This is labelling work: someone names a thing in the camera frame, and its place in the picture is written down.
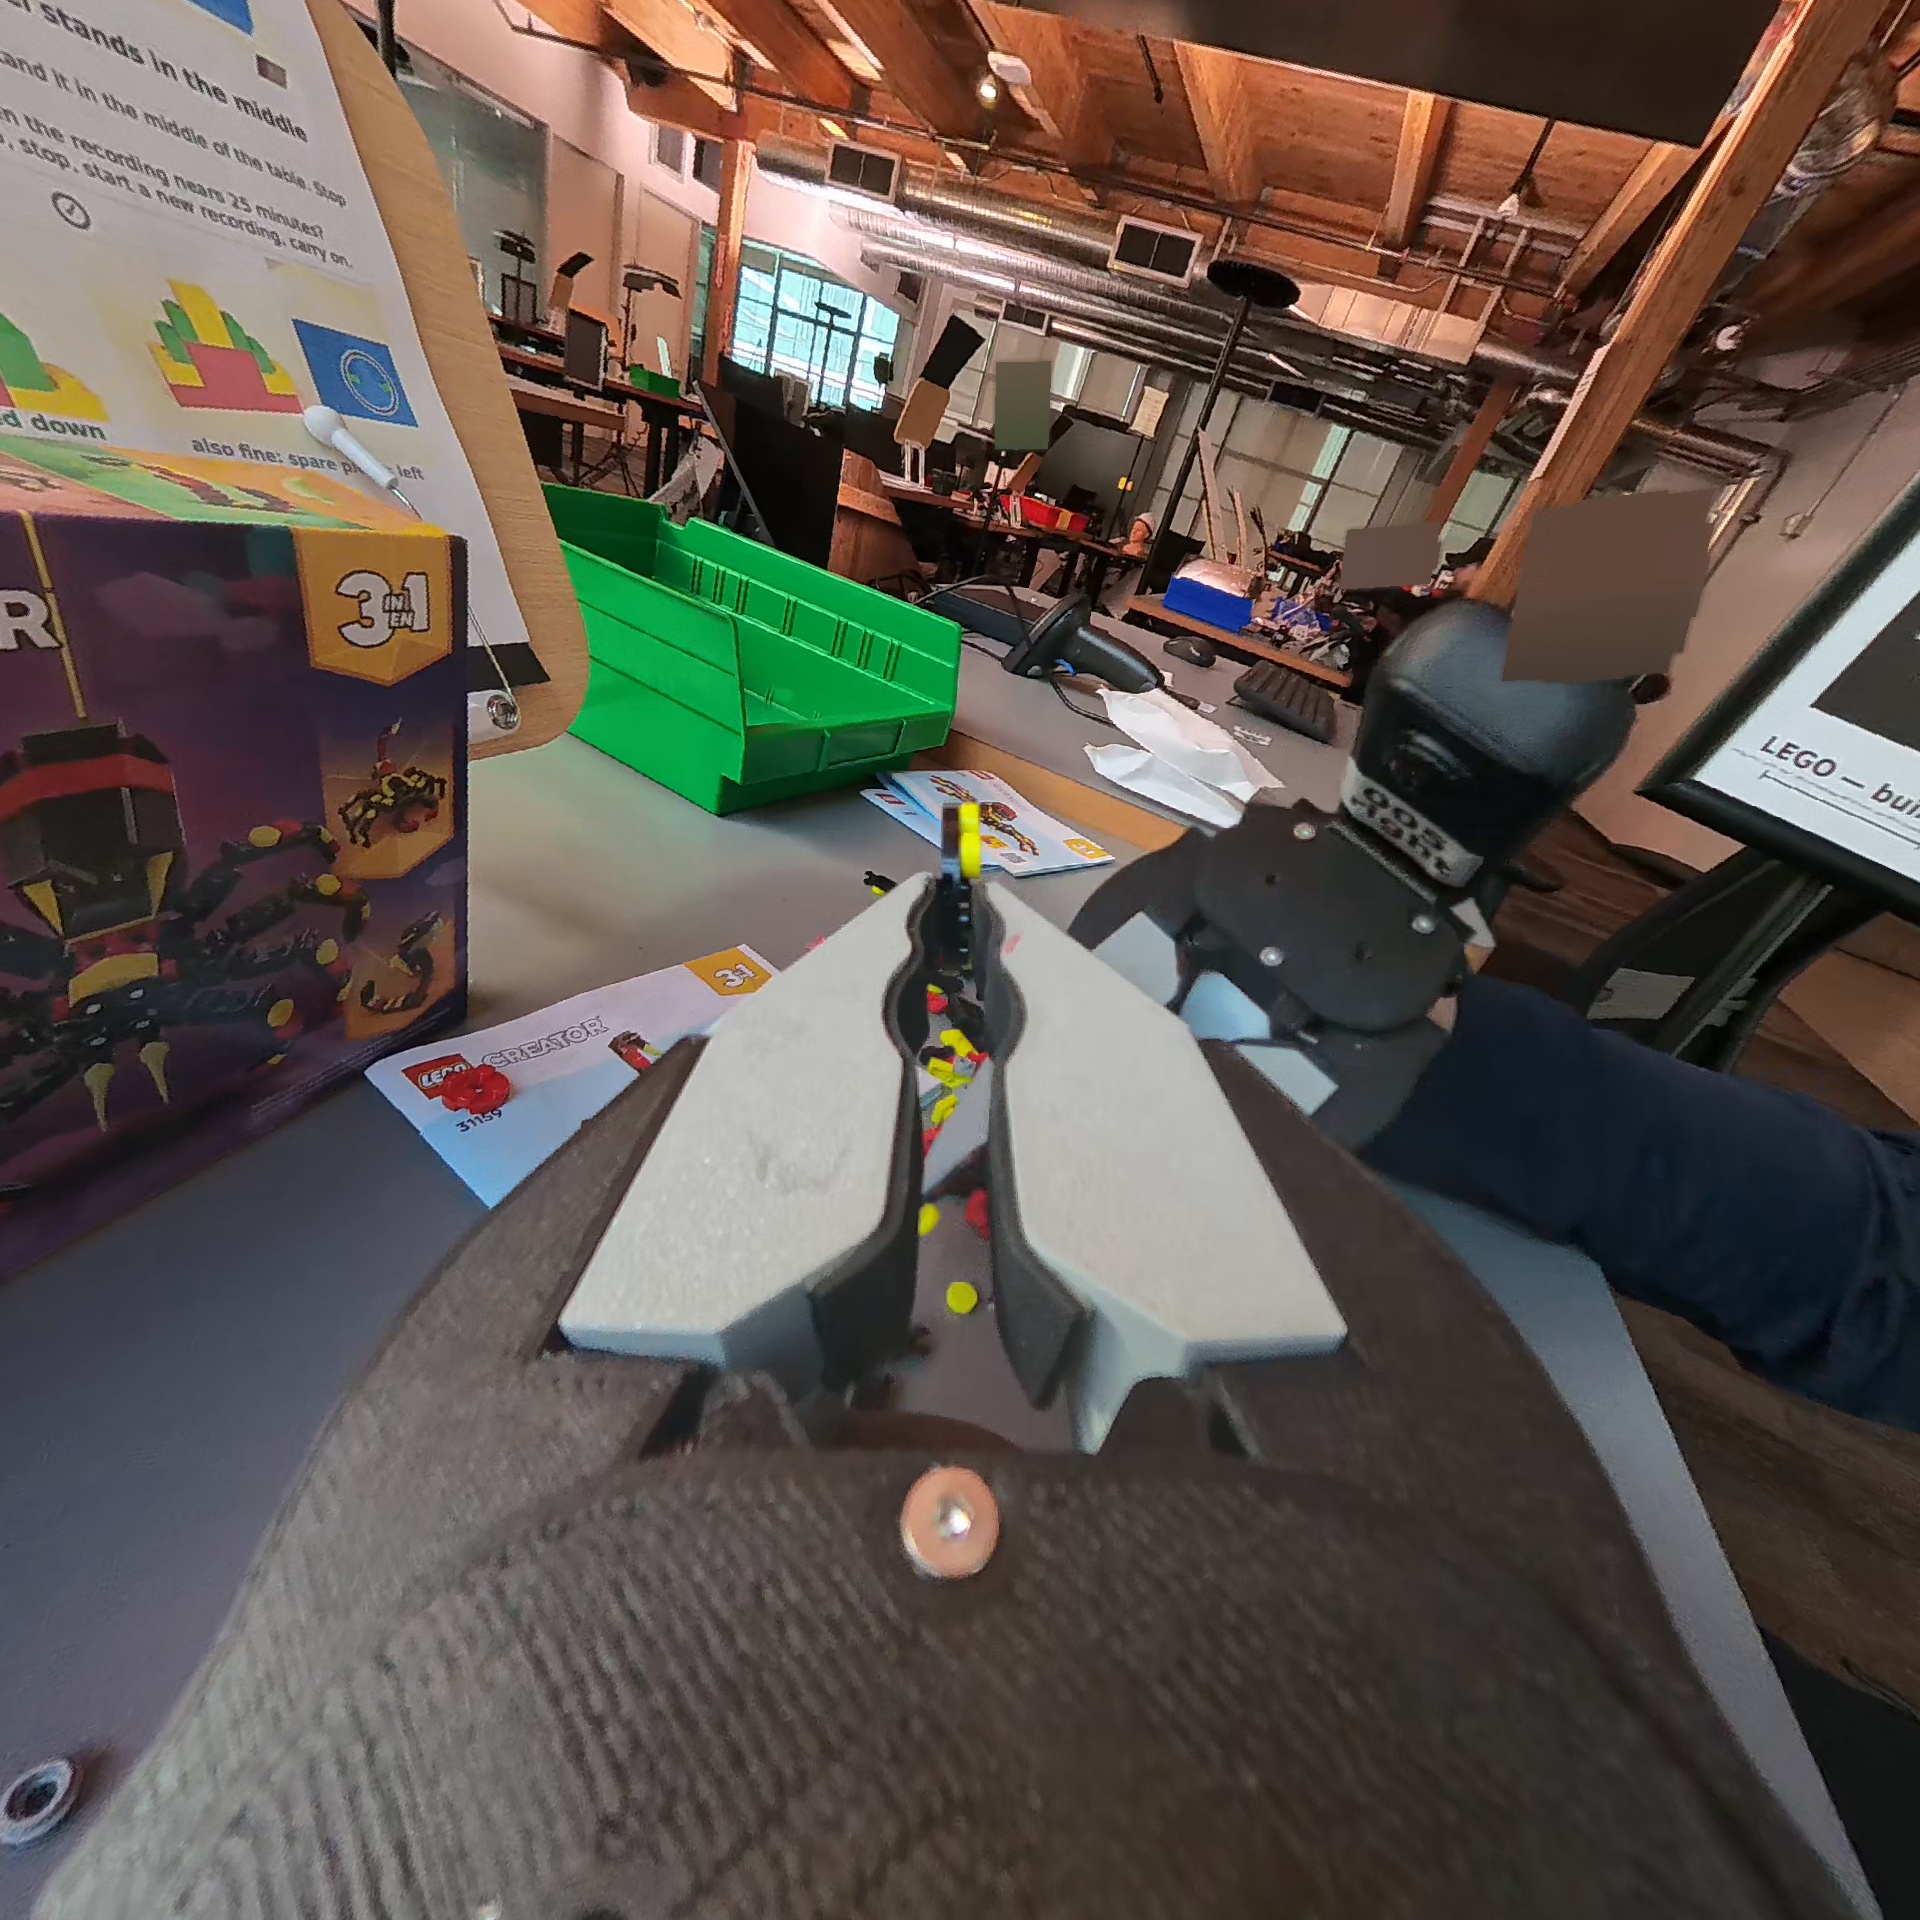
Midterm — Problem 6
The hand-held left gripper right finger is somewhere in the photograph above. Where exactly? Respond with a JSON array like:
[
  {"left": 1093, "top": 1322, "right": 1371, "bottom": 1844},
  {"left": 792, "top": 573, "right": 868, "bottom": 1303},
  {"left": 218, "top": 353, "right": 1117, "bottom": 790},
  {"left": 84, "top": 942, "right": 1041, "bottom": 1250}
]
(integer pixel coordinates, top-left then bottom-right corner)
[{"left": 977, "top": 883, "right": 1351, "bottom": 1455}]

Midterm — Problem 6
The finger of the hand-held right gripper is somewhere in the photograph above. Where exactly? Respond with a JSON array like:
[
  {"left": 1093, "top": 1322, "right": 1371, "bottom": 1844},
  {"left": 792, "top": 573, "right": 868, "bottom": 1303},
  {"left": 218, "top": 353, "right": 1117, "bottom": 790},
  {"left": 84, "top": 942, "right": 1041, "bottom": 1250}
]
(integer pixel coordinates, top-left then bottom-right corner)
[
  {"left": 1181, "top": 967, "right": 1339, "bottom": 1117},
  {"left": 1102, "top": 909, "right": 1206, "bottom": 1008}
]

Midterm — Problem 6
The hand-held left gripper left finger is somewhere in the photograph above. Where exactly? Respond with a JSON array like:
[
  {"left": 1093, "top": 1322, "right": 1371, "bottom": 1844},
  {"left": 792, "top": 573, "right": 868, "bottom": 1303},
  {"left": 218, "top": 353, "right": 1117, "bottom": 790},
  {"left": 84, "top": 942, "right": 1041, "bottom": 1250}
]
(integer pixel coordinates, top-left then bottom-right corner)
[{"left": 554, "top": 873, "right": 935, "bottom": 1390}]

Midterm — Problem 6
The black yellow lego leg assembly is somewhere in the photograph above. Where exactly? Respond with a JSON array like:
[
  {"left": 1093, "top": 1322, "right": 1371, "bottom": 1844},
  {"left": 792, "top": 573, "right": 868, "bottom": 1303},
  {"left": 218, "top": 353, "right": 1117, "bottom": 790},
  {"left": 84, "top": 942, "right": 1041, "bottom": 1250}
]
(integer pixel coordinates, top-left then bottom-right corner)
[{"left": 922, "top": 803, "right": 992, "bottom": 978}]

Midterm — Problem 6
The lego pieces pile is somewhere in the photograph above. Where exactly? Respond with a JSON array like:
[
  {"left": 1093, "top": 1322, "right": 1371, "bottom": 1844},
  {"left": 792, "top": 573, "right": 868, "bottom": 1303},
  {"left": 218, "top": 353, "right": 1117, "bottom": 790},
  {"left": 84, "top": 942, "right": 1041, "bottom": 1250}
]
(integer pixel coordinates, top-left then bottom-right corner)
[{"left": 862, "top": 866, "right": 1003, "bottom": 1322}]

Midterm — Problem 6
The person's right forearm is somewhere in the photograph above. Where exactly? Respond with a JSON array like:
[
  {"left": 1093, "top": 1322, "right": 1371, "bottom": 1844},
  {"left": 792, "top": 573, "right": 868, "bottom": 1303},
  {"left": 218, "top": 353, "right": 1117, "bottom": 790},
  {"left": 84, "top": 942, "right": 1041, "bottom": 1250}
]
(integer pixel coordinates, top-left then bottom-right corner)
[{"left": 1356, "top": 974, "right": 1920, "bottom": 1429}]

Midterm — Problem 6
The purple cardboard lego box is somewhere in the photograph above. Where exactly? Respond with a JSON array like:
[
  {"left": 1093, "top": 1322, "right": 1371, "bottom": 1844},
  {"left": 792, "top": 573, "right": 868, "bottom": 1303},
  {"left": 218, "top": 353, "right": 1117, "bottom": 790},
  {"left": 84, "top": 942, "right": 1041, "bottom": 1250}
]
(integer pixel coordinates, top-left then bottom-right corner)
[{"left": 0, "top": 434, "right": 470, "bottom": 1278}]

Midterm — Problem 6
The small instruction booklet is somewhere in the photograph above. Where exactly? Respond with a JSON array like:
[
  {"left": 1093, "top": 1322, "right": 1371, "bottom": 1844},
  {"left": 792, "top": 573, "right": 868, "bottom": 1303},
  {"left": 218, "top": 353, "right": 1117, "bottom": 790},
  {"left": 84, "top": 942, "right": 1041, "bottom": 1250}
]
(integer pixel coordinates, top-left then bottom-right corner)
[{"left": 858, "top": 769, "right": 1120, "bottom": 880}]

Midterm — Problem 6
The white crumpled paper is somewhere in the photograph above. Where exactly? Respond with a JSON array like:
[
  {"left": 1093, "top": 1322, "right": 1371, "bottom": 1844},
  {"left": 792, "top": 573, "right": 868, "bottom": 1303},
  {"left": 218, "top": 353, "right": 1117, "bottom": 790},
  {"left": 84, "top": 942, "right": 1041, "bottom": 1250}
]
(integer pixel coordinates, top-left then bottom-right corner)
[{"left": 1081, "top": 687, "right": 1283, "bottom": 830}]

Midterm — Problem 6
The scorpion cover instruction booklet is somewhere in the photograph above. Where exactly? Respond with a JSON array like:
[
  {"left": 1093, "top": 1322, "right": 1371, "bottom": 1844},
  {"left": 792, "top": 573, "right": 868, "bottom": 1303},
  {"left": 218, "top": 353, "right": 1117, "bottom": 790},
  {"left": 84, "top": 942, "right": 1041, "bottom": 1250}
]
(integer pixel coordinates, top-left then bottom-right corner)
[{"left": 363, "top": 945, "right": 781, "bottom": 1211}]

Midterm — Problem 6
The black barcode scanner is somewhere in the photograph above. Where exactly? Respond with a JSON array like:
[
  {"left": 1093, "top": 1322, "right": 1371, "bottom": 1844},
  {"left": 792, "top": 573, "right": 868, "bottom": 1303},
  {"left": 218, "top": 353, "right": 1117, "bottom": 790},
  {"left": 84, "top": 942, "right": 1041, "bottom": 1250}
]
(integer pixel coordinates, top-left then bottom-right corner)
[{"left": 1001, "top": 594, "right": 1164, "bottom": 696}]

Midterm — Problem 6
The black sign stand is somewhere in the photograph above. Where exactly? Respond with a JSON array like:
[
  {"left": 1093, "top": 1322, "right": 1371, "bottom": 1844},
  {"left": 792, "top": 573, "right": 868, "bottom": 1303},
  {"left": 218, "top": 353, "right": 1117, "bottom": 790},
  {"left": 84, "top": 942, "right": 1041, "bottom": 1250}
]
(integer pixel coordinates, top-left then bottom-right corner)
[{"left": 1574, "top": 840, "right": 1891, "bottom": 1069}]

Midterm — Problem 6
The green plastic bin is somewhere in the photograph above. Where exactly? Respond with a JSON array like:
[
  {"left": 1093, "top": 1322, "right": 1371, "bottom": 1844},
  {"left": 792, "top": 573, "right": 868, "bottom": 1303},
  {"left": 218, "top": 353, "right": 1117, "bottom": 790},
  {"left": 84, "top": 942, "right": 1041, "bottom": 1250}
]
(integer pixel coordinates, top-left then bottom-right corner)
[{"left": 541, "top": 483, "right": 962, "bottom": 817}]

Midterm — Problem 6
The large framed task sign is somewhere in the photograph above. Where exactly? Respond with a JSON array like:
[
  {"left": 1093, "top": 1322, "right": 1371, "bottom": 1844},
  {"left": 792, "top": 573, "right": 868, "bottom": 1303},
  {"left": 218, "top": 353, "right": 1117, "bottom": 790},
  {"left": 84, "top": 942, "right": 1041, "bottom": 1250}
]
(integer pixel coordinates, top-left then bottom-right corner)
[{"left": 1638, "top": 481, "right": 1920, "bottom": 890}]

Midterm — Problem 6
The black disc-topped pole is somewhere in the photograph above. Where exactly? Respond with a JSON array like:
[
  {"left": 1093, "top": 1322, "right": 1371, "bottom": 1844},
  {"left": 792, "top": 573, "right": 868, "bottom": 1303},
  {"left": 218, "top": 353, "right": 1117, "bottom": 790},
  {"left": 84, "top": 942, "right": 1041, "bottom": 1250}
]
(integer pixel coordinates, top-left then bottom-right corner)
[{"left": 1153, "top": 258, "right": 1303, "bottom": 602}]

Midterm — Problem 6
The metal table grommet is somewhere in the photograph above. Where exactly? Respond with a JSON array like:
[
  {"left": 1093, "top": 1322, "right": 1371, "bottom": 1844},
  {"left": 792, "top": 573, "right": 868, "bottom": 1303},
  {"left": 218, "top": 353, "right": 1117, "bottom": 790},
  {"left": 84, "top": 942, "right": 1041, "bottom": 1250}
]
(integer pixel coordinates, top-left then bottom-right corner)
[{"left": 0, "top": 1758, "right": 84, "bottom": 1849}]

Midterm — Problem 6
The printed instruction sheet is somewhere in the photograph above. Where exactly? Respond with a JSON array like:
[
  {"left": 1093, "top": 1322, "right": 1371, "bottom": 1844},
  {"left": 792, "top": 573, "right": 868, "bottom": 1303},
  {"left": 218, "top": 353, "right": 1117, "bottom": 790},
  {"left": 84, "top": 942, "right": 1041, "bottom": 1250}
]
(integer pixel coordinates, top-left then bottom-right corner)
[{"left": 0, "top": 0, "right": 534, "bottom": 654}]

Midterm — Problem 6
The metal wire clip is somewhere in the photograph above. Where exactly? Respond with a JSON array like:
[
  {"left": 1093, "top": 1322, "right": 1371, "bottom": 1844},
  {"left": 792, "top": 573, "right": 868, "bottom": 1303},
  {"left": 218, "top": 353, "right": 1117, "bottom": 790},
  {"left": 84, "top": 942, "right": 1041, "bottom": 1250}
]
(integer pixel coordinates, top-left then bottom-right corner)
[{"left": 299, "top": 405, "right": 524, "bottom": 733}]

